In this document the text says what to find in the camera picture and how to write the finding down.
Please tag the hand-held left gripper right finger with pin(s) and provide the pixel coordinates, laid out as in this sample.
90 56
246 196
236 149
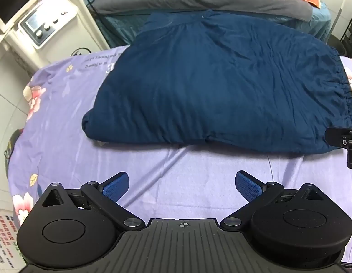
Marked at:
248 186

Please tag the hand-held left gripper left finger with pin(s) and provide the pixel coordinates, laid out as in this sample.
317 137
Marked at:
117 186

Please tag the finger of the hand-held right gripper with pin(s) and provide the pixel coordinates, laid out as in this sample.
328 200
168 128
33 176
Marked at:
339 138

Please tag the navy blue garment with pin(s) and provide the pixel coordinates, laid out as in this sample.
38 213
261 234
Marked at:
207 85

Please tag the purple floral bed sheet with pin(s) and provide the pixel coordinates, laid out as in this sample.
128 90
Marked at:
193 170

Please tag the printed leaflet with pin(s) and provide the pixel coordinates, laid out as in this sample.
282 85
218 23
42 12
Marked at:
5 233

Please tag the white machine with knobs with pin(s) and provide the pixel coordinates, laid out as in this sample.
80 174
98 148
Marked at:
65 0

